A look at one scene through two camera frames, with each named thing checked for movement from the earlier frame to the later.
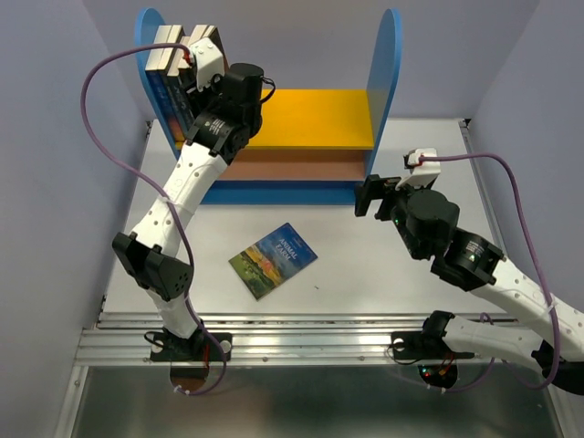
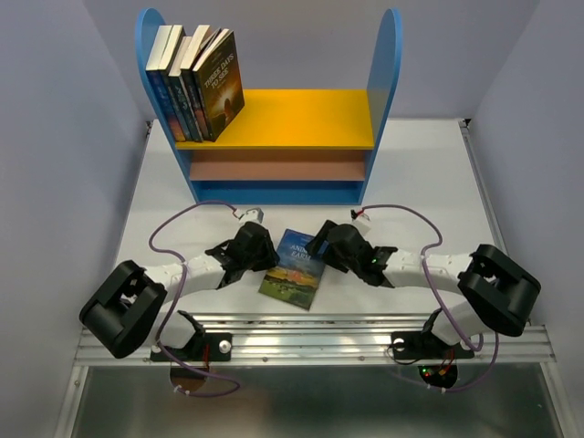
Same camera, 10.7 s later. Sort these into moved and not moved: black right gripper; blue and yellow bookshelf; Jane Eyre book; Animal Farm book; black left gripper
Moved: black right gripper; Animal Farm book; black left gripper
Not moved: blue and yellow bookshelf; Jane Eyre book
